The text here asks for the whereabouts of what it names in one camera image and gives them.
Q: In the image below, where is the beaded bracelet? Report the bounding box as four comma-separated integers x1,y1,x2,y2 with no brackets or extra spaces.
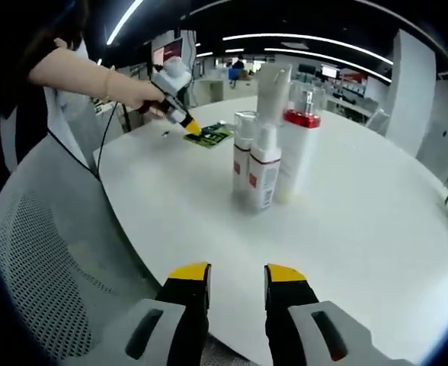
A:
104,68,116,103

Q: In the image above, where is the ceiling light strip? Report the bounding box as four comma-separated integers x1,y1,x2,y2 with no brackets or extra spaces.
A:
222,33,395,66
107,0,143,45

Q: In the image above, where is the white skincare tube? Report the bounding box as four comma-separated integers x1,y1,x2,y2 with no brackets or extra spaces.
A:
254,63,293,129

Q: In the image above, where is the black device cable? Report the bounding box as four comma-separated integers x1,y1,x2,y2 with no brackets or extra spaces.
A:
47,99,119,181

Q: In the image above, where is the person in black top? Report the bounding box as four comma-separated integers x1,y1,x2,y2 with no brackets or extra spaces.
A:
0,34,57,171

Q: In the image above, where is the white background office chair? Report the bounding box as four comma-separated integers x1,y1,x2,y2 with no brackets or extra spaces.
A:
364,108,400,139

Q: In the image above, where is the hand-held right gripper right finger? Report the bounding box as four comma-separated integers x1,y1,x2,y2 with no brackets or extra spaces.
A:
264,262,391,366

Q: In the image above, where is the large red-collar skincare bottle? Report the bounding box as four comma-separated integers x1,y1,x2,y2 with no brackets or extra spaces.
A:
277,81,323,206

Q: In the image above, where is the green black skincare sachet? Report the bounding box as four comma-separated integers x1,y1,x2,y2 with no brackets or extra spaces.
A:
183,122,235,148

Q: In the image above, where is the white mesh office chair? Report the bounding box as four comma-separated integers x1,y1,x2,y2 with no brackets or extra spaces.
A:
0,135,164,363

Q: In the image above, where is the small clear-cap skincare bottle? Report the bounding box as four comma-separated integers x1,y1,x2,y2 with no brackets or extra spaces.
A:
232,110,260,203
248,124,283,212

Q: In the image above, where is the person's left hand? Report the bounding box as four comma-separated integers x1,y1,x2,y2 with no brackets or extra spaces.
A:
126,84,170,117

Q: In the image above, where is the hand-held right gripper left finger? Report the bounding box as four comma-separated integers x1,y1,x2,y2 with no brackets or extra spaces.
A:
105,262,213,366

